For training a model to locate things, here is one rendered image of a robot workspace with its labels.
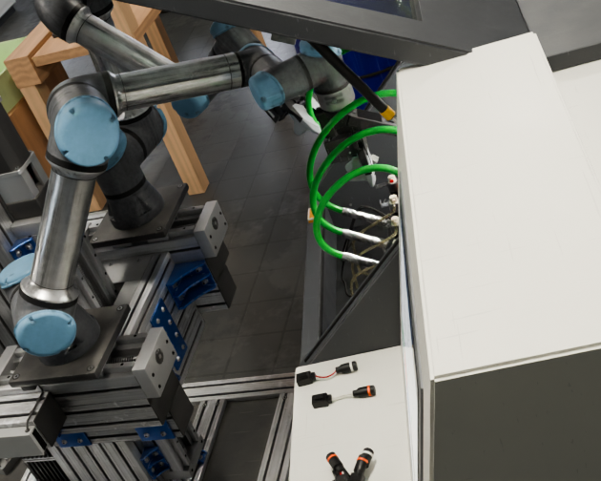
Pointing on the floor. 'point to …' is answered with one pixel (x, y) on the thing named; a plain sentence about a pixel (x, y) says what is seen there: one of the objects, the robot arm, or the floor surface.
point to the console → (508, 272)
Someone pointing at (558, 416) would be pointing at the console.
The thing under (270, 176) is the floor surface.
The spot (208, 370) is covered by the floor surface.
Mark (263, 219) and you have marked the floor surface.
